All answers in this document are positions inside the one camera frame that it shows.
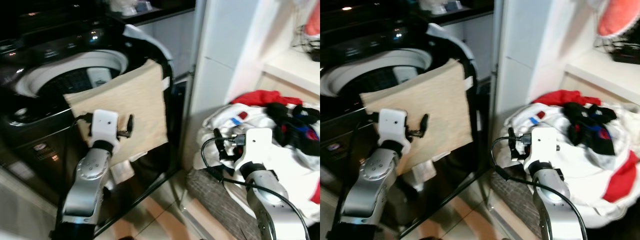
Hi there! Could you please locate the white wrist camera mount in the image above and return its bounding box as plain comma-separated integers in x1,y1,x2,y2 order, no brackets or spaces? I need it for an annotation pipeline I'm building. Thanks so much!
523,126,560,172
378,108,412,154
234,128,274,174
89,109,121,152

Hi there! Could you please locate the white garment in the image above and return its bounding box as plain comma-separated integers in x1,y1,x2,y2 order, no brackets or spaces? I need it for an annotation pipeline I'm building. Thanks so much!
501,101,640,230
192,102,321,227

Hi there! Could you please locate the coral pink towel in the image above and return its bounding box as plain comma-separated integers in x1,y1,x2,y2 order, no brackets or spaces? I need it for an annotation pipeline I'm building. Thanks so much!
597,0,640,37
304,2,321,37

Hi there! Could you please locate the white cabinet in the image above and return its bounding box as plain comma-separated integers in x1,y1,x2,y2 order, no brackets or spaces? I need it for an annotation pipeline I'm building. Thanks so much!
180,0,321,171
492,0,640,151

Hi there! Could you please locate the beige cloth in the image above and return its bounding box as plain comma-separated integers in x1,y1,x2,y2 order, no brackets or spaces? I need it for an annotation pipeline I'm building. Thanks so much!
359,58,474,176
64,59,170,167

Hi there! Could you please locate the black fluffy garment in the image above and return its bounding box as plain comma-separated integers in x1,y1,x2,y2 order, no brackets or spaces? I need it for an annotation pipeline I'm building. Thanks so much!
563,101,619,157
264,102,321,157

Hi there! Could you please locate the red garment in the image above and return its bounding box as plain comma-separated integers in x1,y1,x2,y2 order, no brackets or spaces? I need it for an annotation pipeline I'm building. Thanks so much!
230,90,304,109
532,89,602,107

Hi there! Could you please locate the grey woven laundry basket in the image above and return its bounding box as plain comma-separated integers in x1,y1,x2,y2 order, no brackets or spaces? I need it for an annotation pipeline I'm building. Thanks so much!
489,172,551,240
185,169,267,240

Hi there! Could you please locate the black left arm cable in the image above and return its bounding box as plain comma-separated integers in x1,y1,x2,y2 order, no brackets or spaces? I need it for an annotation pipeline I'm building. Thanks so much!
74,113,96,151

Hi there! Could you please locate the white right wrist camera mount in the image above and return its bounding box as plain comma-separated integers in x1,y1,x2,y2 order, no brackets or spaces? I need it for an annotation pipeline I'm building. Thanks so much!
523,126,560,172
234,128,274,174

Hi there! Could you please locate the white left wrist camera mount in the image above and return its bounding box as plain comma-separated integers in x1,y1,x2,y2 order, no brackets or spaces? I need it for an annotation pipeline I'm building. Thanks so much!
89,109,121,152
378,108,412,154

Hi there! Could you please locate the white container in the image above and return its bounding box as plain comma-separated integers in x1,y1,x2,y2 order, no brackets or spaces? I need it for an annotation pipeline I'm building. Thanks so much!
108,0,154,16

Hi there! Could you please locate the black device with cables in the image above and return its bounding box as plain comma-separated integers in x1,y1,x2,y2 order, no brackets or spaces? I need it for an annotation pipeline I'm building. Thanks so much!
292,25,321,62
594,34,640,65

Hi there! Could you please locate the black top-load washing machine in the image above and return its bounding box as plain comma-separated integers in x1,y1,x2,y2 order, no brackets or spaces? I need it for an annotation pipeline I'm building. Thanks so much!
0,10,177,237
320,10,496,237

